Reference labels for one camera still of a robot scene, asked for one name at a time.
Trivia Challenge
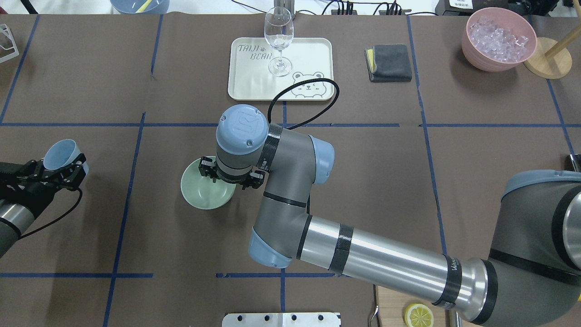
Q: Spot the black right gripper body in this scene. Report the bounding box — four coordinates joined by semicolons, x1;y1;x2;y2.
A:
198;157;266;190

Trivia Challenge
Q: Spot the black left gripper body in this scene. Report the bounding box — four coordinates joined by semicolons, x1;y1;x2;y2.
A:
0;160;50;205

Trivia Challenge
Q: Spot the light blue plastic cup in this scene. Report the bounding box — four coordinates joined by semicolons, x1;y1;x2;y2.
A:
42;139;82;170

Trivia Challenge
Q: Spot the green bowl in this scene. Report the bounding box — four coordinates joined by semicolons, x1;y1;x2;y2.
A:
180;158;236;210

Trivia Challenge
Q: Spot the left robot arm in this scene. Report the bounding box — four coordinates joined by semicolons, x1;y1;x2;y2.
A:
0;153;87;255

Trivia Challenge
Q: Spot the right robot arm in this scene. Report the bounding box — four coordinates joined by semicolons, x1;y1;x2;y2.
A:
199;104;580;327

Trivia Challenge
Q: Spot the dark blue bowl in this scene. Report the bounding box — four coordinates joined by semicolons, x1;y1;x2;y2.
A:
110;0;171;15

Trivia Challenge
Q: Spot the pink bowl of ice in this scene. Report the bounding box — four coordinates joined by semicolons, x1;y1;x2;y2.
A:
462;7;537;72

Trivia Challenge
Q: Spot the metal ice scoop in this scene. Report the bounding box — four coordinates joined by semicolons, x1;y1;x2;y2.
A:
568;154;581;173

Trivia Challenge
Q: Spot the cream bear tray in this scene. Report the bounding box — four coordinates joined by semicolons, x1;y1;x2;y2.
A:
228;37;334;101

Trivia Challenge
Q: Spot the white test tube rack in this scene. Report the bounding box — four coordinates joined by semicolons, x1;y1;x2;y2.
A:
0;24;20;63

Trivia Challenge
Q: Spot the clear wine glass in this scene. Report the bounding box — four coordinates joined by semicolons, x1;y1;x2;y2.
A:
264;6;295;77

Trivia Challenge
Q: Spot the yellow sponge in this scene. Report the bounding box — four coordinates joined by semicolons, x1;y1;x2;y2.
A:
365;48;376;74

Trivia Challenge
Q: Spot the grey folded cloth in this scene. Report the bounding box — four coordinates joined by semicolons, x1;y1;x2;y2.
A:
364;44;412;83

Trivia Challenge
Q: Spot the wooden cutting board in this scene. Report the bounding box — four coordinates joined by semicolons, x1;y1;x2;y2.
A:
367;286;477;327

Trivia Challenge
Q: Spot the yellow plastic fork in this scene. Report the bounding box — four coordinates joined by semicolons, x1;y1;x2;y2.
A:
135;0;152;13

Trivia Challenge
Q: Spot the lemon half slice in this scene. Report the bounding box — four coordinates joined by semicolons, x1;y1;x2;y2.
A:
403;303;434;327

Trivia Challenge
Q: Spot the wooden cup stand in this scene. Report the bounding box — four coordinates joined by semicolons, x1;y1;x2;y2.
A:
524;25;581;80

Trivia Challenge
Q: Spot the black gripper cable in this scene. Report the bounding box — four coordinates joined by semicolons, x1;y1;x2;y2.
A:
268;79;340;130

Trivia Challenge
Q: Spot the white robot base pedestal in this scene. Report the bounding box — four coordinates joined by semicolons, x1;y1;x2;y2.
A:
222;312;342;327

